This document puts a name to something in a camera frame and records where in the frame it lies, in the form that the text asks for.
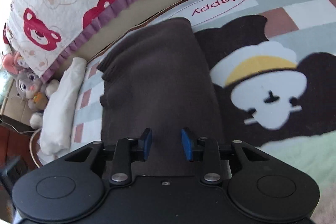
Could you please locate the grey rabbit plush toy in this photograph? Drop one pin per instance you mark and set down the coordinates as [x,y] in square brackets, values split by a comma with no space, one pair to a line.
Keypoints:
[26,85]

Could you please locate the checked printed blanket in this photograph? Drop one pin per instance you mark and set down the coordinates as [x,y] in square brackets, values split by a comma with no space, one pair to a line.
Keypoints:
[262,43]

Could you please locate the dark brown knit sweater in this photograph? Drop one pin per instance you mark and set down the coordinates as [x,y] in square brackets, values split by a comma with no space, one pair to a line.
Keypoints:
[157,82]

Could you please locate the beige cardboard box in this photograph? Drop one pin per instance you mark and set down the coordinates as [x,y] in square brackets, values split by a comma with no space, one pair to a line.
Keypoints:
[15,111]

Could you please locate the light green blanket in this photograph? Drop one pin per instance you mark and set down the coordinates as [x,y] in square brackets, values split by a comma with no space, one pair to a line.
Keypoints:
[302,161]

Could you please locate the pink plush toy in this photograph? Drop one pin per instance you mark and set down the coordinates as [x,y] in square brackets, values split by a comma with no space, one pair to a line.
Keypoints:
[13,61]

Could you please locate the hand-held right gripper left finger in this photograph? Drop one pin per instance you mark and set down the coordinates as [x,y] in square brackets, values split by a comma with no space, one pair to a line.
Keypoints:
[147,144]

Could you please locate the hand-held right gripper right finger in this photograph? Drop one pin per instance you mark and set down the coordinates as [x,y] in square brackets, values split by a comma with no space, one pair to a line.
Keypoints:
[187,145]

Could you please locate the folded white cloth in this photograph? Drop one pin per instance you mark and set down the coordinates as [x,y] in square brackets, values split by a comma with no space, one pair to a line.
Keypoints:
[63,108]

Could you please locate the red-brown wooden drawer cabinet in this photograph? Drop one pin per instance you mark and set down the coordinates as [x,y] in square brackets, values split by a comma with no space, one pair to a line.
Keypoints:
[13,140]

